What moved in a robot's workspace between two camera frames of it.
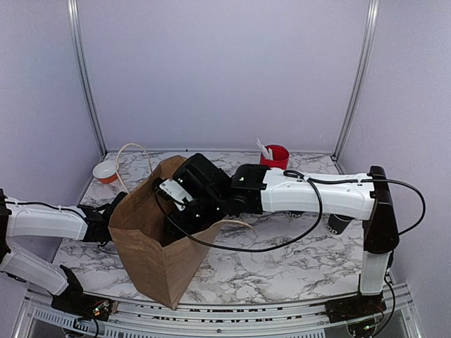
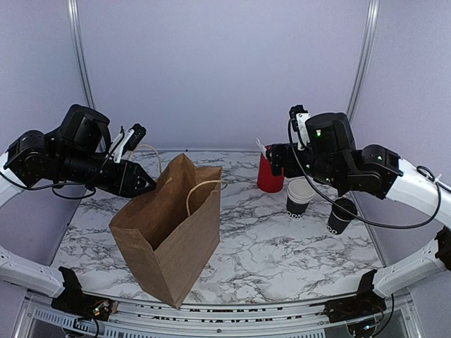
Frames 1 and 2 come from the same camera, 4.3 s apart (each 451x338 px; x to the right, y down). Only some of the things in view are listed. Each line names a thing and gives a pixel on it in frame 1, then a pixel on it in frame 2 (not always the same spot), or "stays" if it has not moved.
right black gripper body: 208,210 to 293,168
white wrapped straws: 268,154 stays
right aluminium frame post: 372,23 stays
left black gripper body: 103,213 to 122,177
